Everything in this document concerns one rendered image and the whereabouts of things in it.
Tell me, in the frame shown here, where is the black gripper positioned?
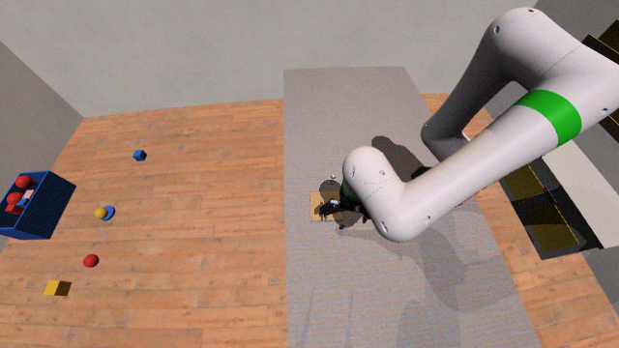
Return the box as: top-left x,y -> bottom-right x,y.
319,198 -> 370,224

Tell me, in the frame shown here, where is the peach square mat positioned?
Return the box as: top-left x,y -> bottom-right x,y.
309,190 -> 343,221

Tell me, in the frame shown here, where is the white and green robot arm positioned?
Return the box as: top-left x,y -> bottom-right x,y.
339,8 -> 619,243

